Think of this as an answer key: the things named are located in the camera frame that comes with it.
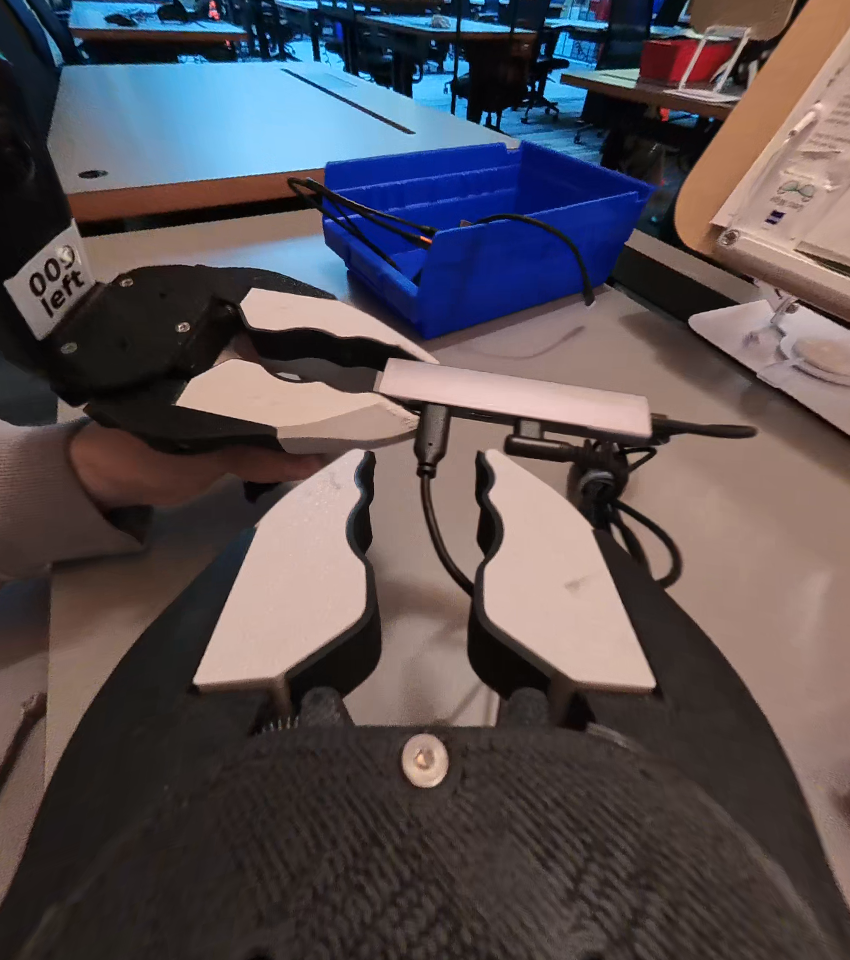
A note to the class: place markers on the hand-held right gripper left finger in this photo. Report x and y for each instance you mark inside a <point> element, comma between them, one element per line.
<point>297,585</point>

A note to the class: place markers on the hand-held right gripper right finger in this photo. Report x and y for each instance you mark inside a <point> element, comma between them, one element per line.
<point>560,585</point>

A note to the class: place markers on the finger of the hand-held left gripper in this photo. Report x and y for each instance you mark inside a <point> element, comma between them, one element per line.
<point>305,412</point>
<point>320,319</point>

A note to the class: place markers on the grey USB hub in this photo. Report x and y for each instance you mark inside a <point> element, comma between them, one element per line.
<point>515,397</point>

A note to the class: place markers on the blue plastic bin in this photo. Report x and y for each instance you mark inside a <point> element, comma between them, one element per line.
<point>530,270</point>

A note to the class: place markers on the person's left forearm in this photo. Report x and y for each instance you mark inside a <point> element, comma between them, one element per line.
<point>5,487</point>

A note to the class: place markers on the grey desk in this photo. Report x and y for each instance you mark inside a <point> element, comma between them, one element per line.
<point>694,525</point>

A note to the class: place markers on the person's left hand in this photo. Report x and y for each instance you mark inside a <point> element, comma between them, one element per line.
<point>170,476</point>

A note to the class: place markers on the wood-edged grey table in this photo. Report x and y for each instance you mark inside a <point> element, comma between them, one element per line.
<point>207,127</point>

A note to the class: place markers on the background wooden table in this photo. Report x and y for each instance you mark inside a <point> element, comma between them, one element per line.
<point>604,81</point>
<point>155,30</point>

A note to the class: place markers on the black office chair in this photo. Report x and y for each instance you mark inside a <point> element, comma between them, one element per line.
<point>500,75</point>

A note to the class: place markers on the white stand base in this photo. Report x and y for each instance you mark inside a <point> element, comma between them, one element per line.
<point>739,337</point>

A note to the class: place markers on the small red background bin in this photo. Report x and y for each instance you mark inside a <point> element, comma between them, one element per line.
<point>664,60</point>

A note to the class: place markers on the brown document board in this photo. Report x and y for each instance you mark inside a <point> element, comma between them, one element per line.
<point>724,150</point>

